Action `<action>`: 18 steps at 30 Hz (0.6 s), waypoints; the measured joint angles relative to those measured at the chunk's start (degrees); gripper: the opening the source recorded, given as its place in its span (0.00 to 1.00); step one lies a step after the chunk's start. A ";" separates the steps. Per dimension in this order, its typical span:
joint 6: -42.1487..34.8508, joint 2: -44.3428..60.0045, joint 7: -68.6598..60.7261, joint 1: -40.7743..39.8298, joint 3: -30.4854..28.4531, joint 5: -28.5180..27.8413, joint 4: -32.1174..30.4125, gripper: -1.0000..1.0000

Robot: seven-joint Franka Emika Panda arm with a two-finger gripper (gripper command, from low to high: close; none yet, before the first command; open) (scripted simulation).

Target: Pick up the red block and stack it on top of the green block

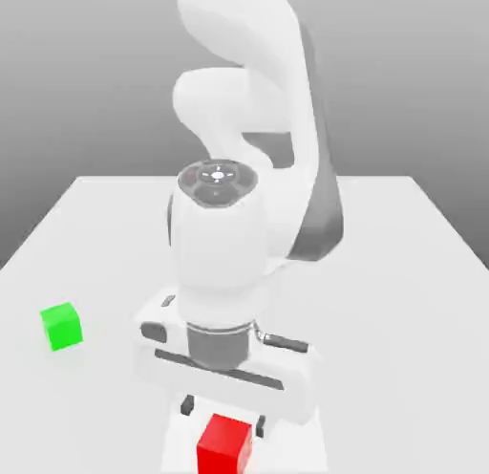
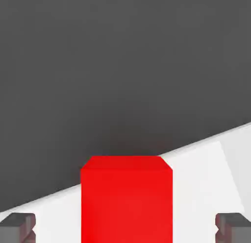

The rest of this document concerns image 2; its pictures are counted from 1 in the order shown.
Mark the small red cube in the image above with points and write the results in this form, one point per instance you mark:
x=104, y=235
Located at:
x=126, y=203

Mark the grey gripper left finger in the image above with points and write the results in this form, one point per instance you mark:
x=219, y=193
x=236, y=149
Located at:
x=13, y=229

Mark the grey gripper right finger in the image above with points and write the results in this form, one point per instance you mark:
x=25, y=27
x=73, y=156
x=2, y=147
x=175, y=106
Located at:
x=235, y=230

